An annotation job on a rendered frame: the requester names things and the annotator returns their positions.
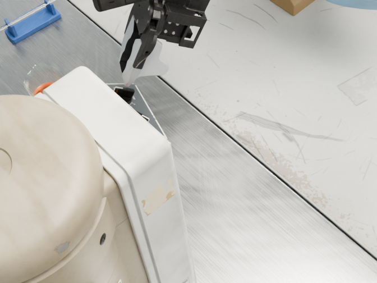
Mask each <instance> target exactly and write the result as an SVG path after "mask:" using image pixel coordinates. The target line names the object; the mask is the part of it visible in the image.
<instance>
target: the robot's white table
mask: <svg viewBox="0 0 377 283"><path fill-rule="evenodd" d="M67 1H69V2H70V3H71V4H72V5H73V6H74V7H76V8H77V9H78V10H79V11H80V12H82V13H83V14H84V15H85V16H86V17H87V18H89V19H90V20H91V21H92V22H93V23H94V24H96V25H97V26H98V27H100V28H101V29H102V30H103V31H104V32H105V33H107V34H108V35H109V36H110V37H111V38H112V39H114V40H115V41H116V42H117V43H118V44H119V45H121V46H122V41H123V37H124V32H125V28H126V25H127V21H128V17H129V15H130V12H131V9H132V6H133V5H134V3H133V4H129V5H126V6H122V7H118V8H114V9H111V10H107V11H103V12H98V11H97V10H96V9H95V7H94V4H93V1H92V0H67ZM205 16H206V18H207V21H206V23H205V25H204V27H203V30H202V32H201V34H200V36H199V38H198V40H197V42H196V44H195V46H194V48H193V49H192V48H186V47H180V46H178V44H176V43H171V42H166V40H164V39H158V38H157V39H158V40H159V41H160V42H161V43H162V50H161V53H160V58H161V59H163V60H164V61H166V63H168V64H169V69H168V71H167V73H165V74H164V75H158V76H157V77H159V78H160V79H161V80H163V81H164V82H165V83H166V84H167V85H168V86H170V87H171V88H172V89H173V90H174V91H175V92H177V93H178V94H179V95H180V96H181V97H182V98H184V99H185V100H186V101H188V102H189V104H191V105H192V106H193V107H195V108H196V109H197V110H198V111H199V112H201V113H202V114H203V115H204V116H205V117H206V118H208V119H209V120H210V121H211V122H212V123H213V124H215V125H216V126H217V127H219V128H220V129H221V130H222V131H223V132H224V133H226V134H227V135H228V136H229V137H230V138H231V139H233V140H234V141H235V142H236V143H237V144H238V145H240V146H241V147H242V148H243V149H244V150H246V151H247V152H248V153H249V154H251V155H252V156H253V157H254V158H255V159H257V160H258V161H259V162H260V163H261V164H262V165H263V166H265V167H266V168H267V169H268V170H269V171H271V172H272V173H273V174H275V175H276V177H278V178H279V179H280V180H282V181H283V182H284V183H285V184H286V185H287V186H289V187H290V188H291V189H292V190H293V191H294V192H296V193H297V194H298V195H299V196H300V197H301V198H303V199H304V200H305V201H307V202H308V204H310V205H311V206H312V207H314V208H315V209H316V210H317V211H318V212H320V213H321V214H322V215H323V216H324V217H325V218H327V219H328V220H329V221H330V222H331V223H332V224H334V225H335V226H336V227H337V228H339V229H340V230H341V231H342V232H343V233H345V234H346V235H347V236H348V237H349V238H350V239H352V240H353V241H354V242H355V243H356V244H357V245H359V246H360V247H361V248H362V249H363V250H364V251H366V252H367V253H368V254H370V255H371V256H372V257H373V258H374V259H376V260H377V10H364V9H358V8H350V7H345V6H340V5H337V4H333V3H330V2H328V1H326V0H315V1H313V3H311V4H309V5H308V6H307V7H305V8H304V9H303V10H302V11H300V12H299V13H297V14H296V15H294V16H292V15H291V14H290V13H288V12H287V11H285V10H284V9H282V8H280V7H279V6H277V5H276V4H275V3H273V2H272V1H270V0H210V2H209V4H208V6H207V8H206V10H205Z"/></svg>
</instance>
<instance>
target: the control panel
mask: <svg viewBox="0 0 377 283"><path fill-rule="evenodd" d="M107 85H108V86H109V87H110V88H111V89H112V90H114V88H115V87H116V86H121V87H125V88H132V89H134V90H135V92H134V95H133V97H132V101H131V103H129V105H130V106H131V107H132V108H133V109H134V110H136V111H138V112H140V113H142V114H143V115H145V116H147V117H148V118H149V119H150V120H149V122H148V123H149V124H151V125H152V126H153V127H154V128H155V129H157V130H158V131H159V132H160V133H161V134H162V135H163V136H164V134H163V132H162V131H161V129H160V127H159V125H158V124H157V122H156V120H155V119H154V117H153V115H152V114H151V112H150V110H149V109H148V107H147V105H146V103H145V102H144V100H143V98H142V96H141V95H140V93H139V91H138V89H137V88H136V86H135V85H134V84H132V85H130V86H129V87H127V86H125V85H124V84H107Z"/></svg>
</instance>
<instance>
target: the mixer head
mask: <svg viewBox="0 0 377 283"><path fill-rule="evenodd" d="M0 283H197V280H196V275H195V269H194V263H193V259H192V254H191V248H190V242H189V236H188V232H187V227H186V221H185V215H184V211H183V206H182V200H181V194H180V189H179V184H178V179H177V173H176V168H175V164H174V158H173V152H172V146H171V143H170V142H169V141H168V140H167V139H166V138H165V137H164V136H163V135H162V134H161V133H160V132H159V131H158V130H157V129H155V128H154V127H153V126H152V125H151V124H149V123H148V122H147V120H146V119H144V118H143V117H142V116H141V115H140V114H138V113H137V112H136V111H135V110H134V109H133V108H132V107H131V106H130V105H129V104H127V103H126V102H125V101H124V100H123V99H122V98H121V97H120V96H119V95H118V94H116V93H115V92H114V91H113V90H112V89H111V88H110V87H109V86H108V85H107V84H105V83H104V82H103V81H102V80H101V79H100V78H98V77H97V76H96V74H94V73H93V72H92V71H91V70H90V69H88V68H87V67H85V66H80V67H77V68H75V69H74V70H72V71H71V72H69V73H68V74H67V75H65V76H64V77H62V78H60V79H59V80H57V81H56V82H55V83H53V84H52V85H50V86H49V87H47V88H46V89H44V90H43V94H42V93H38V94H37V95H35V96H34V97H32V96H28V95H0Z"/></svg>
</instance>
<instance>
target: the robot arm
mask: <svg viewBox="0 0 377 283"><path fill-rule="evenodd" d="M92 1H93V4H94V7H95V9H96V10H97V11H98V12H103V11H107V10H111V9H114V8H118V7H122V6H126V5H129V4H133V3H134V5H133V6H132V9H131V12H130V15H129V17H128V21H127V25H126V28H125V32H124V37H123V41H122V46H121V52H120V56H119V65H120V69H121V72H122V77H123V82H124V85H125V86H127V87H129V86H130V85H132V84H133V83H134V81H135V80H136V79H137V78H138V77H140V76H158V75H164V74H165V73H167V71H168V69H169V64H168V63H166V61H164V60H163V59H161V58H160V53H161V50H162V43H161V42H160V41H159V40H158V39H164V40H166V42H171V43H176V44H178V46H180V47H186V48H192V49H193V48H194V46H195V44H196V42H197V40H198V38H199V36H200V34H201V32H202V30H203V27H204V25H205V23H206V21H207V18H206V16H205V10H206V8H207V6H208V4H209V2H210V0H92ZM326 1H328V2H330V3H333V4H337V5H340V6H345V7H350V8H358V9H364V10H377V0H326ZM195 14H198V16H195ZM199 15H200V16H201V17H200V16H199ZM190 26H197V27H200V29H199V31H198V32H197V34H196V37H195V39H194V41H191V40H186V39H184V38H189V39H191V37H192V35H193V33H192V31H191V28H190ZM157 38H158V39H157Z"/></svg>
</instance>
